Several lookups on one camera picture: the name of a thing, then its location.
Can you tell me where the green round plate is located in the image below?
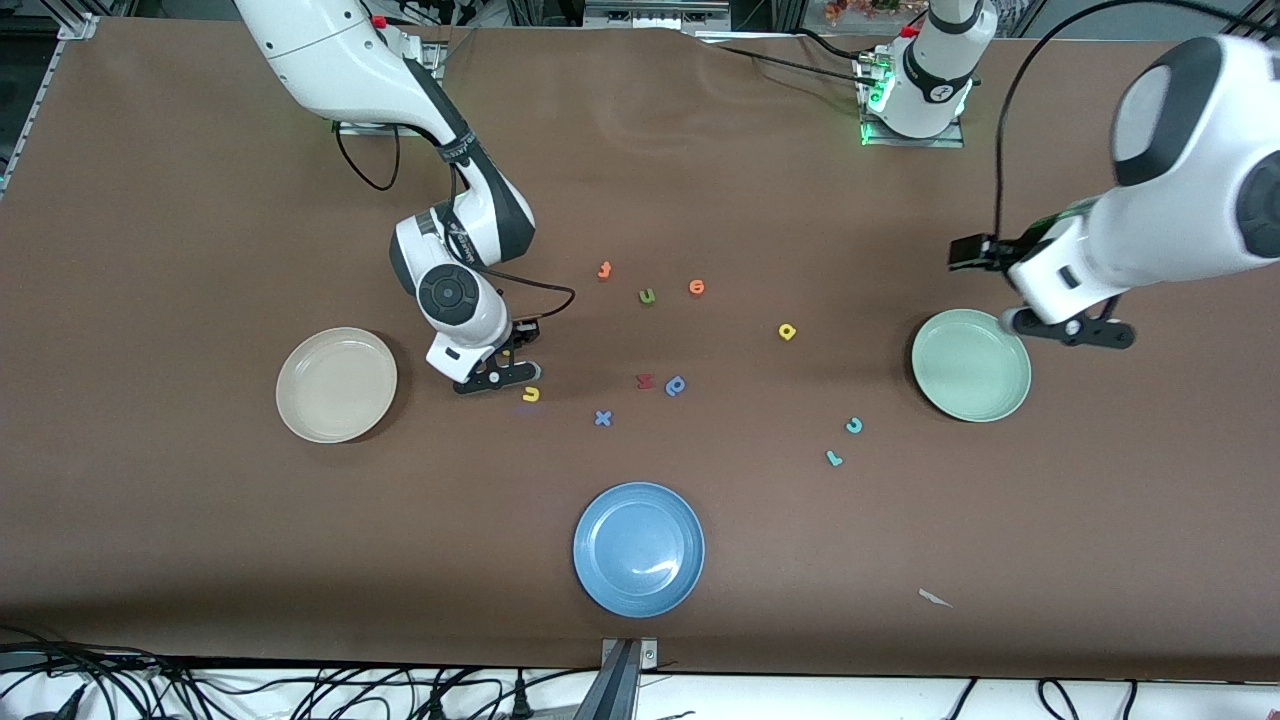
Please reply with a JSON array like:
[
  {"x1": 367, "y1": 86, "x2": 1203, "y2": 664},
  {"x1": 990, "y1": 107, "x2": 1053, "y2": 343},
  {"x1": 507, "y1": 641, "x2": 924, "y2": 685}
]
[{"x1": 910, "y1": 308, "x2": 1033, "y2": 424}]

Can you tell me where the beige round plate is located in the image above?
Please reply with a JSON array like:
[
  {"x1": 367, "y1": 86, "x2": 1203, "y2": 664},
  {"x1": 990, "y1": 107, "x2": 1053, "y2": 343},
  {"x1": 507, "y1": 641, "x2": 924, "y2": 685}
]
[{"x1": 275, "y1": 327, "x2": 399, "y2": 444}]

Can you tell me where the blue round plate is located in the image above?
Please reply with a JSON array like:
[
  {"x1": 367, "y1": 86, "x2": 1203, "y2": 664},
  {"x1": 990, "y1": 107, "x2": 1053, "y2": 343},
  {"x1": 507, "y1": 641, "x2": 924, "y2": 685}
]
[{"x1": 572, "y1": 482, "x2": 707, "y2": 619}]

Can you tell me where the brown table cover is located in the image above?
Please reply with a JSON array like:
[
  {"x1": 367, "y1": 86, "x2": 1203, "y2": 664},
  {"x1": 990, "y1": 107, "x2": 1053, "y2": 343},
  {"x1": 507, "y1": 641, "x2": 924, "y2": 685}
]
[{"x1": 0, "y1": 20, "x2": 1280, "y2": 683}]

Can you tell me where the aluminium profile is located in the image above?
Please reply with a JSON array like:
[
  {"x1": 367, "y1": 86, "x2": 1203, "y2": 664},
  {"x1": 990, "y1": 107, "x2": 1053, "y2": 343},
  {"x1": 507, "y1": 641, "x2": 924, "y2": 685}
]
[{"x1": 0, "y1": 12, "x2": 98, "y2": 201}]

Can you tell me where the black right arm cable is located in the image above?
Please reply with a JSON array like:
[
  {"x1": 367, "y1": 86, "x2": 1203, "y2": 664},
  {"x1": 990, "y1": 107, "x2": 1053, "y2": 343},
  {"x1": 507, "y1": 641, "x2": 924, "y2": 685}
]
[{"x1": 333, "y1": 120, "x2": 578, "y2": 321}]

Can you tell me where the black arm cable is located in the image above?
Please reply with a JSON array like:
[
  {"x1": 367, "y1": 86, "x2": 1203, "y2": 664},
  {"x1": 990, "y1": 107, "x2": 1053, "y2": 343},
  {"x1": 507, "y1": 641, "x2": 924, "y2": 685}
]
[
  {"x1": 333, "y1": 120, "x2": 578, "y2": 321},
  {"x1": 993, "y1": 0, "x2": 1280, "y2": 246}
]

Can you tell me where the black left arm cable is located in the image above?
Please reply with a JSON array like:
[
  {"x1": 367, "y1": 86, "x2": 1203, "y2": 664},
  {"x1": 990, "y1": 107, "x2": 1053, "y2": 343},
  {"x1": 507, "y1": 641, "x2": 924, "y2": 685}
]
[{"x1": 993, "y1": 0, "x2": 1280, "y2": 246}]

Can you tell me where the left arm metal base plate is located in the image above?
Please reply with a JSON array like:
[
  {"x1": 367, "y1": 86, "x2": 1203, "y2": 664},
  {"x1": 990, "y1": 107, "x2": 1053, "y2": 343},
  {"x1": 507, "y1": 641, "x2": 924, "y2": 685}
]
[{"x1": 858, "y1": 50, "x2": 967, "y2": 149}]

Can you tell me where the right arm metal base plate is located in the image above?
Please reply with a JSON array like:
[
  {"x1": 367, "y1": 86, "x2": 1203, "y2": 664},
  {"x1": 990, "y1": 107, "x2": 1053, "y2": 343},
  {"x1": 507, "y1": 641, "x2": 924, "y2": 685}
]
[{"x1": 332, "y1": 25, "x2": 446, "y2": 137}]

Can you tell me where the grey metal camera mount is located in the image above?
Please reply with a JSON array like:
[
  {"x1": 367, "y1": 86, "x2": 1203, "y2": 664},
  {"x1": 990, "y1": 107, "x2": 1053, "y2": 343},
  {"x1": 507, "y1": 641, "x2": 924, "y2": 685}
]
[{"x1": 572, "y1": 637, "x2": 661, "y2": 720}]

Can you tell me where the grey metal frame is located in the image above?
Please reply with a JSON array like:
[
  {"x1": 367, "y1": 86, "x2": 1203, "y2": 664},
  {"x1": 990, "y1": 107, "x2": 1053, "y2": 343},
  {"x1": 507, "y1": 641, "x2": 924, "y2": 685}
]
[{"x1": 585, "y1": 0, "x2": 731, "y2": 31}]

